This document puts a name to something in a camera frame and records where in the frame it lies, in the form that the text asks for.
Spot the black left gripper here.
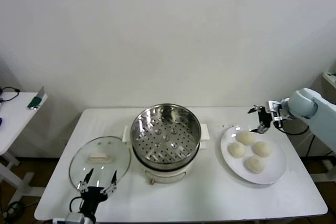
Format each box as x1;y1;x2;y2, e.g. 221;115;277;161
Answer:
77;168;118;217

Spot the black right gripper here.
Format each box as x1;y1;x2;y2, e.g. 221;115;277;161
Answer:
247;105;272;134

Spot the white steamed baozi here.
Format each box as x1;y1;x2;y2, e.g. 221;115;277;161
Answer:
227;142;247;158
252;141;272;157
244;156;266;174
237;131;257;146

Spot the round glass pot lid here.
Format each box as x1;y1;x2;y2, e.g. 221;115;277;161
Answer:
69;136;132;191

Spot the perforated steel steamer basket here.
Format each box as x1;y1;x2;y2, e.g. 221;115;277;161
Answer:
122;103;211;166

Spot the white round plate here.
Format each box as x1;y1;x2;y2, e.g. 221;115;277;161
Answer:
219;125;287;185

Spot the cream electric cooking pot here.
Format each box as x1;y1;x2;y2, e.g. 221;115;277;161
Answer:
125;140;208;185

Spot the white shelf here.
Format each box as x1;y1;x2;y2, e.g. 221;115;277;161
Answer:
322;70;336;91

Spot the white side table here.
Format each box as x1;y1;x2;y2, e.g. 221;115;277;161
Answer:
0;91;48;204

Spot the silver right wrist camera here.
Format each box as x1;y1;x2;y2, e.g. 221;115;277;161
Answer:
267;100;284;122

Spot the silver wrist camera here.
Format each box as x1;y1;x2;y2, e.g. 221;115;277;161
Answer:
267;100;284;122
65;212;87;224

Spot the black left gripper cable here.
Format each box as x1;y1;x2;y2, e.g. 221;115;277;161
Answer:
69;196;85;213

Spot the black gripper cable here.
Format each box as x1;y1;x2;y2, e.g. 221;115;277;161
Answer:
69;196;85;213
272;121;310;136

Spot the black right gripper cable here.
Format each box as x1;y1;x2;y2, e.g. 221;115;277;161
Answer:
272;121;310;136

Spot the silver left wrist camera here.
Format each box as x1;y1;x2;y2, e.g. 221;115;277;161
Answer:
65;212;87;224

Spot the black wall cable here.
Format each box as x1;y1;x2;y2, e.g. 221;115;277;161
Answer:
306;132;334;157

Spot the green handled tool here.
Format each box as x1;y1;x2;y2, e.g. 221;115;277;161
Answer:
27;86;48;111

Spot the black cable on side table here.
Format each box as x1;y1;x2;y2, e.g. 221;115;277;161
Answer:
0;86;21;103

